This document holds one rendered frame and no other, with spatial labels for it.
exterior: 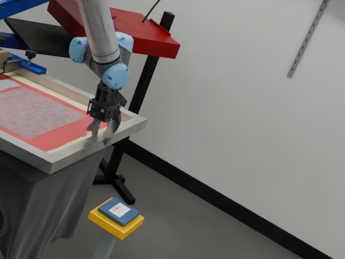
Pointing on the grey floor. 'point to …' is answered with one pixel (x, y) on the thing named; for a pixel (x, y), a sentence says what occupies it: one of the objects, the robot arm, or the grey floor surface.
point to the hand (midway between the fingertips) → (101, 137)
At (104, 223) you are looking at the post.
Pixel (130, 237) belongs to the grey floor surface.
